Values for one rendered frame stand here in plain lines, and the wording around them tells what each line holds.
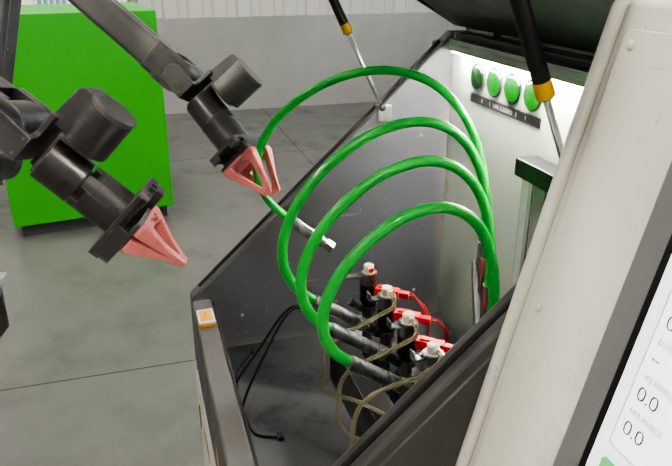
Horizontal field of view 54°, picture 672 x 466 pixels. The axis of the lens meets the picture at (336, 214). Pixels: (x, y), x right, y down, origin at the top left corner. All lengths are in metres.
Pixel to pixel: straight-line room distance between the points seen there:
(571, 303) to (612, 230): 0.08
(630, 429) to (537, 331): 0.14
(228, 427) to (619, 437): 0.59
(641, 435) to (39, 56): 3.86
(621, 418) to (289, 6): 7.13
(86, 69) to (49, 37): 0.25
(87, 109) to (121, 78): 3.41
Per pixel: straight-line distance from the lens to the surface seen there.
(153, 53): 1.18
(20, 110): 0.82
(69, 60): 4.16
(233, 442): 0.99
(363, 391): 1.02
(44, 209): 4.36
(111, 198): 0.81
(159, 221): 0.85
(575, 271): 0.64
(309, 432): 1.19
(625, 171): 0.61
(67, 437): 2.65
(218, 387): 1.10
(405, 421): 0.75
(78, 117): 0.80
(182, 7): 7.43
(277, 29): 7.53
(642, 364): 0.58
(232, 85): 1.11
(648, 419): 0.58
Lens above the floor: 1.58
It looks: 21 degrees down
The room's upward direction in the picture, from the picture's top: straight up
